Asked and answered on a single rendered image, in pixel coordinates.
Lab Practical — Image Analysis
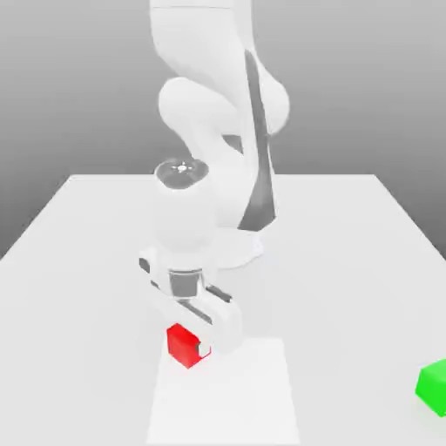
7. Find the small green cube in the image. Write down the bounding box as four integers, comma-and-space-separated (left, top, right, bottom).
414, 358, 446, 418

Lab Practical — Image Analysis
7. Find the small red cube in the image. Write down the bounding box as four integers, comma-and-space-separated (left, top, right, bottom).
166, 322, 213, 369

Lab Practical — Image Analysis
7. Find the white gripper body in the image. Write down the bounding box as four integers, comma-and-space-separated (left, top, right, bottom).
146, 282, 244, 355

